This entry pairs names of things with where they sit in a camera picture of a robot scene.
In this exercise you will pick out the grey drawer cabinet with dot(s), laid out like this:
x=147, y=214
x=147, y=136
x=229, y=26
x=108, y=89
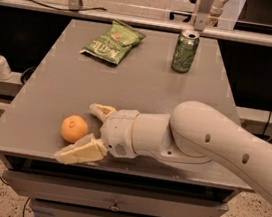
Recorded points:
x=67, y=83

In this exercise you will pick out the metal frame leg right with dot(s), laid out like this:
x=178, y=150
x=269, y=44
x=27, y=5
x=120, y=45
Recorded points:
x=202, y=11

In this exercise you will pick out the orange fruit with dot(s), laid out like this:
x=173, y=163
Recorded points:
x=73, y=128

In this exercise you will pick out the upper grey drawer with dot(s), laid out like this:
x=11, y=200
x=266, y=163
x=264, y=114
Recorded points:
x=111, y=197

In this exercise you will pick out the white pump bottle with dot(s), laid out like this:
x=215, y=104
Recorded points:
x=0, y=64

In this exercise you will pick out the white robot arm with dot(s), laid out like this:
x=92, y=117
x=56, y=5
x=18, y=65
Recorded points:
x=192, y=137

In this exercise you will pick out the green soda can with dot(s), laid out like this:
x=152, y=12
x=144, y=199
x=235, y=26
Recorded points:
x=185, y=50

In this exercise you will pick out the green chip bag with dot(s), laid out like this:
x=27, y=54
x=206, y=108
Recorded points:
x=113, y=45

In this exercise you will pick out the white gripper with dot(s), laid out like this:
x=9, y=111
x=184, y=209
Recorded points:
x=117, y=132

